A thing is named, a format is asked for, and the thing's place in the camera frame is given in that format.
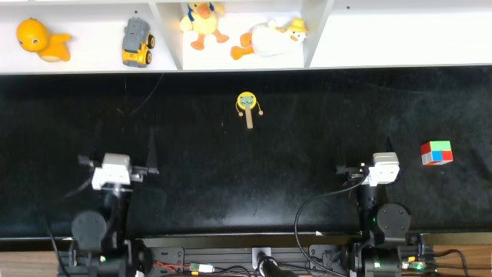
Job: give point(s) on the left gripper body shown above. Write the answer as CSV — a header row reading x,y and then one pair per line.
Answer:
x,y
144,172

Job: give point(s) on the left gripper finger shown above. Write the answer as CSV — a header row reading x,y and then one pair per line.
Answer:
x,y
152,154
98,144

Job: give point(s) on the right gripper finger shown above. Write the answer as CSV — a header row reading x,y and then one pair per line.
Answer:
x,y
389,146

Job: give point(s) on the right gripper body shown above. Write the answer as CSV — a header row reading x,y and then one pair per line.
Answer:
x,y
355,173

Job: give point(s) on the many-coloured puzzle cube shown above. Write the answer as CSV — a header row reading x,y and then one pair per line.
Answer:
x,y
436,153

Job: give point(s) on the yellow rattle drum toy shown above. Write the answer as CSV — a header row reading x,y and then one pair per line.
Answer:
x,y
246,102

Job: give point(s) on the grey and yellow toy truck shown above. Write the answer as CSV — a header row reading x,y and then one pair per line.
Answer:
x,y
134,42

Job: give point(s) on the white shelf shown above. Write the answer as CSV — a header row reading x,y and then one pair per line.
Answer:
x,y
384,38

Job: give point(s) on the yellow rubber duck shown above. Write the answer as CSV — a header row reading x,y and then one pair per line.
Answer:
x,y
36,38

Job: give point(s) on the white plush duck yellow hat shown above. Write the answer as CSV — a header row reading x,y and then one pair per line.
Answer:
x,y
273,40

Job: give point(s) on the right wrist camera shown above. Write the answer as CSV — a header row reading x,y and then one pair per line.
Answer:
x,y
384,169

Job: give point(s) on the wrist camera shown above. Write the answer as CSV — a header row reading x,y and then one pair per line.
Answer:
x,y
384,169
111,171

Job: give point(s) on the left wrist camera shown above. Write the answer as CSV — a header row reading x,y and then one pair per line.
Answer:
x,y
111,171

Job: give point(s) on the mounting rail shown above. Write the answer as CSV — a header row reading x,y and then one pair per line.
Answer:
x,y
230,255

